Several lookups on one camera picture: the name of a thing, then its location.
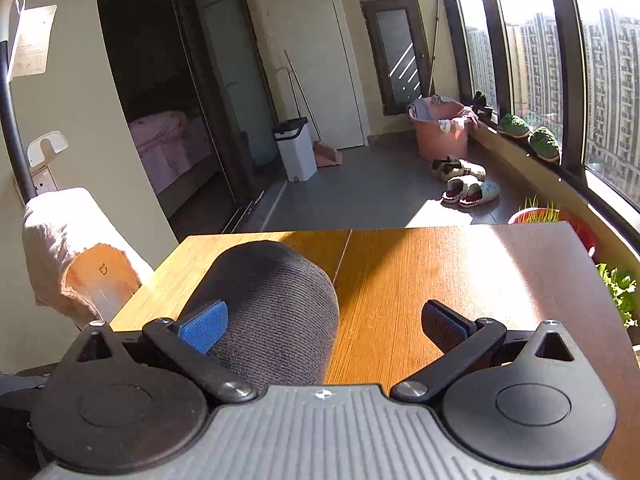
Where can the black item on sill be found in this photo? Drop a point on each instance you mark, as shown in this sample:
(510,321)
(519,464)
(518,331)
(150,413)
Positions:
(481,105)

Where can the pink lined slipper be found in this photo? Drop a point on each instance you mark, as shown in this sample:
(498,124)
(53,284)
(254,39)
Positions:
(457,190)

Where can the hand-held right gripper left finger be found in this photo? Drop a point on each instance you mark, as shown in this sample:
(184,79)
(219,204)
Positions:
(202,327)

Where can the white appliance with cloth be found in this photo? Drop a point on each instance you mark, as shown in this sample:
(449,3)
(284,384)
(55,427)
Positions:
(55,240)

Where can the pink dustpan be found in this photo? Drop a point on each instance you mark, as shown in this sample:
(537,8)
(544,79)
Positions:
(329,155)

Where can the red pot with grass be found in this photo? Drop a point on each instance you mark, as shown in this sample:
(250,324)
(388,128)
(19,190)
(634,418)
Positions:
(580,227)

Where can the white cabinet door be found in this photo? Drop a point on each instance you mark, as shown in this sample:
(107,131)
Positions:
(320,65)

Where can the bed with pink blanket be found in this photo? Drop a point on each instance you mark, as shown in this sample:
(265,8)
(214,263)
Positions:
(167,147)

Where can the cloths in bucket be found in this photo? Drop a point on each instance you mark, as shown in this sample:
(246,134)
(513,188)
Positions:
(450,119)

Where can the wall socket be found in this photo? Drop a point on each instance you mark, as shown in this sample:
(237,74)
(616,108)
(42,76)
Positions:
(45,181)

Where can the black pole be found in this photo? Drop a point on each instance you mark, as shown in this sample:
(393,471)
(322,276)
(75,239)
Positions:
(12,125)

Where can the dark framed glass door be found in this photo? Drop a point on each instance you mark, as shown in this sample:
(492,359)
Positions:
(397,55)

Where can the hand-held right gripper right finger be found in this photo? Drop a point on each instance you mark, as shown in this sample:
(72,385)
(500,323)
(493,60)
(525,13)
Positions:
(442,322)

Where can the paper tag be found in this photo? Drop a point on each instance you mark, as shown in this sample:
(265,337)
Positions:
(32,42)

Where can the pink plastic bucket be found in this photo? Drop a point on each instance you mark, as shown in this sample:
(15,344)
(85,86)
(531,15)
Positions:
(440,142)

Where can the mop pole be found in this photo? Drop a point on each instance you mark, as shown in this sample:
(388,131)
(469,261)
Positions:
(435,40)

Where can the light blue slipper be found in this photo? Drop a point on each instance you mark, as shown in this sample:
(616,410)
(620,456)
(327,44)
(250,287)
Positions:
(482,195)

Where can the brown slipper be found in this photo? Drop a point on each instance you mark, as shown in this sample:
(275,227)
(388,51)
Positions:
(442,167)
(472,169)

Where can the leafy green potted plant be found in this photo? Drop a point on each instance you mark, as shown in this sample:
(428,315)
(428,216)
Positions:
(622,292)

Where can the peach plastic appliance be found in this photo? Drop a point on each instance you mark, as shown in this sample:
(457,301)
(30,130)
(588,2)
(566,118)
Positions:
(102,280)

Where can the white trash bin black lid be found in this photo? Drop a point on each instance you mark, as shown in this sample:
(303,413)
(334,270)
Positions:
(297,152)

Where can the grey knitted sock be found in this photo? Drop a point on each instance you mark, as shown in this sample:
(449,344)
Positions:
(285,300)

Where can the green slipper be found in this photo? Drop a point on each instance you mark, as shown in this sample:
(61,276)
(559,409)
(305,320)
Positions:
(544,144)
(513,126)

